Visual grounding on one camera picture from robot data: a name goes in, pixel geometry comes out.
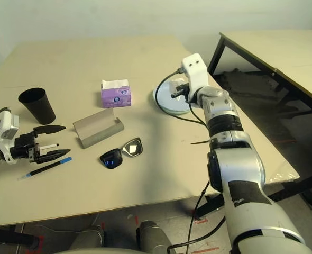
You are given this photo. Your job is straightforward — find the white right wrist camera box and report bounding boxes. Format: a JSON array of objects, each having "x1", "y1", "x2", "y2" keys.
[{"x1": 181, "y1": 52, "x2": 209, "y2": 103}]

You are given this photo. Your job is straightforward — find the grey robot right leg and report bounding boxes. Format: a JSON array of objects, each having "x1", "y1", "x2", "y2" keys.
[{"x1": 136, "y1": 221, "x2": 172, "y2": 254}]

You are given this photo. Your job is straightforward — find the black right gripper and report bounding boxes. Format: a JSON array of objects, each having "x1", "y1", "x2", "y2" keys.
[{"x1": 171, "y1": 82, "x2": 191, "y2": 103}]

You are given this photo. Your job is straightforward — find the thin white floor cable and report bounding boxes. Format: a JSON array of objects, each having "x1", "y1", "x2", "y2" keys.
[{"x1": 39, "y1": 211, "x2": 101, "y2": 235}]

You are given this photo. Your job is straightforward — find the clear plastic film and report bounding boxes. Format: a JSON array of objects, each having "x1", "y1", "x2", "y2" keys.
[{"x1": 267, "y1": 161, "x2": 299, "y2": 183}]

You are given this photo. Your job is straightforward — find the black plastic cup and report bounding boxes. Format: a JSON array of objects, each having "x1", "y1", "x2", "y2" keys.
[{"x1": 17, "y1": 87, "x2": 57, "y2": 125}]

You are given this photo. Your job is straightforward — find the grey robot leg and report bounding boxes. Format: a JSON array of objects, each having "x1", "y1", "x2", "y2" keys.
[
  {"x1": 136, "y1": 221, "x2": 172, "y2": 254},
  {"x1": 68, "y1": 225, "x2": 105, "y2": 251}
]

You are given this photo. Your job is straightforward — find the grey robot torso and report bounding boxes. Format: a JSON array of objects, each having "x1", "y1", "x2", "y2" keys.
[{"x1": 52, "y1": 247, "x2": 149, "y2": 254}]

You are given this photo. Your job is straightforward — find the black pen blue cap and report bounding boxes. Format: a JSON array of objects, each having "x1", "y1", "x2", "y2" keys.
[{"x1": 17, "y1": 156, "x2": 73, "y2": 182}]

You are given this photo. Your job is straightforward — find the black table leg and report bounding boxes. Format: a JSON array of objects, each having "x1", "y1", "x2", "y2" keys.
[
  {"x1": 0, "y1": 226, "x2": 40, "y2": 247},
  {"x1": 195, "y1": 194, "x2": 227, "y2": 217}
]

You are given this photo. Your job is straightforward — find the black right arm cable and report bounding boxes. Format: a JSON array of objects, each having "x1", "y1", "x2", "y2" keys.
[{"x1": 155, "y1": 67, "x2": 227, "y2": 254}]

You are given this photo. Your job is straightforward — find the beige side table black frame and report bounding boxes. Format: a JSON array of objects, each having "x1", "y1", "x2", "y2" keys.
[{"x1": 207, "y1": 29, "x2": 312, "y2": 215}]

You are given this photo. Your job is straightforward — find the light blue plate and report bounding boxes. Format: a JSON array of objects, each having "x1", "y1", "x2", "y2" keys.
[{"x1": 152, "y1": 78, "x2": 192, "y2": 115}]

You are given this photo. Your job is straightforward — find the purple tissue pack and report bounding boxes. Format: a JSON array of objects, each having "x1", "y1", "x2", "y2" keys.
[{"x1": 100, "y1": 79, "x2": 132, "y2": 108}]

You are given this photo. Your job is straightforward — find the grey glasses case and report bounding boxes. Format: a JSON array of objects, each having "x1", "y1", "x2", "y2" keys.
[{"x1": 72, "y1": 109, "x2": 125, "y2": 150}]

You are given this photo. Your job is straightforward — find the black sunglasses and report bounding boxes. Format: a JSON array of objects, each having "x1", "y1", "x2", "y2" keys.
[{"x1": 99, "y1": 137, "x2": 143, "y2": 170}]

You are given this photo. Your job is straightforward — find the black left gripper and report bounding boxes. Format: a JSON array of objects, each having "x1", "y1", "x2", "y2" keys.
[{"x1": 10, "y1": 125, "x2": 71, "y2": 164}]

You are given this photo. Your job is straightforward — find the grey robot left leg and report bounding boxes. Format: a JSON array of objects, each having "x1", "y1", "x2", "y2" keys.
[{"x1": 68, "y1": 225, "x2": 105, "y2": 251}]

